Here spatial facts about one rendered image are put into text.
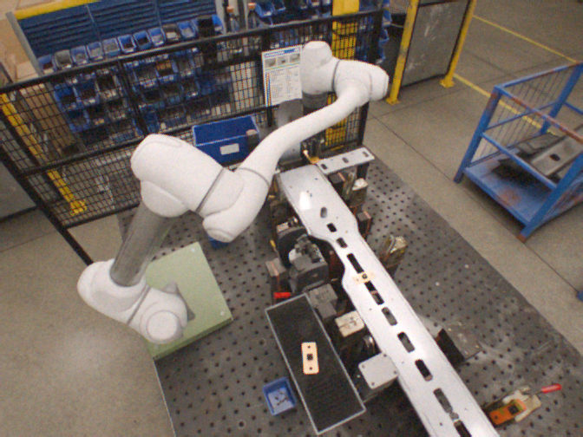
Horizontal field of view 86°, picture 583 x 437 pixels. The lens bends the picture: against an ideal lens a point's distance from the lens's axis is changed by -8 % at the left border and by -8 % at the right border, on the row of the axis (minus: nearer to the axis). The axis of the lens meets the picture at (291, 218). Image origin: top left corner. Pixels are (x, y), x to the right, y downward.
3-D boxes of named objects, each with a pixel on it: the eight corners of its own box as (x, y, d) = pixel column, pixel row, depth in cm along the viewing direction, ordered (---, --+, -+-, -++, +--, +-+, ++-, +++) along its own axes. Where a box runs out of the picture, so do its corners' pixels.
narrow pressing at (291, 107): (301, 158, 171) (301, 97, 145) (279, 164, 169) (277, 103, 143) (300, 157, 172) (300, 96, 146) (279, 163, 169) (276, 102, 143)
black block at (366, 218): (370, 255, 169) (380, 217, 146) (350, 263, 166) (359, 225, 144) (361, 243, 174) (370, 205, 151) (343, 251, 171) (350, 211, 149)
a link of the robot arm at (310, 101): (332, 92, 113) (331, 107, 117) (320, 80, 118) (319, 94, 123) (308, 97, 110) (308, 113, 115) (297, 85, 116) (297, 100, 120)
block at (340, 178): (347, 218, 185) (354, 179, 163) (329, 224, 182) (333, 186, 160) (339, 205, 190) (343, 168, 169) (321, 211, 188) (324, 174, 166)
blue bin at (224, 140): (261, 153, 169) (259, 133, 159) (201, 167, 164) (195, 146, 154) (254, 135, 179) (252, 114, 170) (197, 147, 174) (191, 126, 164)
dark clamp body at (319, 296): (337, 341, 141) (347, 299, 112) (308, 353, 138) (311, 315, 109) (325, 319, 147) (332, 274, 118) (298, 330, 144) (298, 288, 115)
